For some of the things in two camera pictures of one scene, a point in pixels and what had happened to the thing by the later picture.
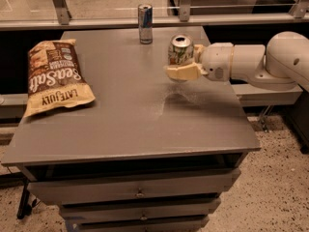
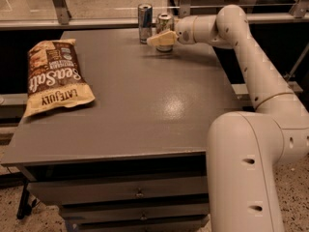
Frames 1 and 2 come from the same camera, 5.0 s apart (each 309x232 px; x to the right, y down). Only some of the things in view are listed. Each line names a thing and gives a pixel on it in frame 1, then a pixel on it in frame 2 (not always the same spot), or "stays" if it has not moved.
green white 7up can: x=181 y=49 → x=164 y=23
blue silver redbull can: x=145 y=23 stays
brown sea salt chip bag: x=54 y=77 stays
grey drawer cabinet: x=151 y=153 stays
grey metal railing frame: x=60 y=18 stays
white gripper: x=216 y=62 → x=183 y=30
